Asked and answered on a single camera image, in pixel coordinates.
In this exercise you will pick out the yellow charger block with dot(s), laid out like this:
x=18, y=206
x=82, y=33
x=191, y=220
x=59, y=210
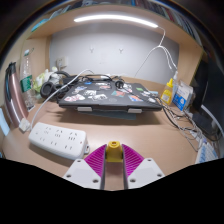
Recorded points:
x=114, y=153

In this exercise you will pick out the clear plastic water bottle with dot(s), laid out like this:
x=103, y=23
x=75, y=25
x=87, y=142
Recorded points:
x=27, y=83

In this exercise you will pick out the white power strip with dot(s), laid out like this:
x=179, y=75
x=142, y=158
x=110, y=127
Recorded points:
x=56, y=138

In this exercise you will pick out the yellow glue bottle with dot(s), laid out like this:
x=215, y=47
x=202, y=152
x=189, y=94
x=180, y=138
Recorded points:
x=166, y=96

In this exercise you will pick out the white rectangular block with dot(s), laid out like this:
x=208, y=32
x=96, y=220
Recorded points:
x=4, y=122

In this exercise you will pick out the dark laptop stand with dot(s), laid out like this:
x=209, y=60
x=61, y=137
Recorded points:
x=110, y=115

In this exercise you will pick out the white wall socket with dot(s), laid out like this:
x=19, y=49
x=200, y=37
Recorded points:
x=62, y=62

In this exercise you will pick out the black laptop with stickers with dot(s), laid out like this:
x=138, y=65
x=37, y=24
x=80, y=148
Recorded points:
x=110, y=96

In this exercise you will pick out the green and white plush toy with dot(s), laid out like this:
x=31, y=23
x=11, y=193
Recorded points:
x=40, y=80

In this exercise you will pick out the white keyboard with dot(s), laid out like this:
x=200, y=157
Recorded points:
x=206, y=153

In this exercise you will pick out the white translucent bottle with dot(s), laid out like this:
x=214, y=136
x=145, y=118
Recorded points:
x=175, y=85

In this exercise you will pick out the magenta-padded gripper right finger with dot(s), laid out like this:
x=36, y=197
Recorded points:
x=146, y=171

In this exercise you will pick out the pink thermos jug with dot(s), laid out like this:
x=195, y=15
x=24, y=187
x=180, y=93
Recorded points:
x=15, y=100

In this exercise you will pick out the black monitor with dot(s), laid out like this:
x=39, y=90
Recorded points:
x=210, y=96

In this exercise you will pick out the white wall hook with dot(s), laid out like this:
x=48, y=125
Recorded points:
x=92, y=50
x=121, y=50

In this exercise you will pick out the black headphones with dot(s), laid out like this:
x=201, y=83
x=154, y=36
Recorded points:
x=46, y=89

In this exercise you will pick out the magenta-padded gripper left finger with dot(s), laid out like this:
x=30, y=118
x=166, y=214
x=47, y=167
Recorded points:
x=81, y=173

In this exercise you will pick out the white light bar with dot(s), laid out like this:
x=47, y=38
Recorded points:
x=113, y=17

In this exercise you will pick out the blue and white box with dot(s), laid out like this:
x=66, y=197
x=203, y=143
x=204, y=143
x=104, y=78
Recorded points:
x=182, y=98

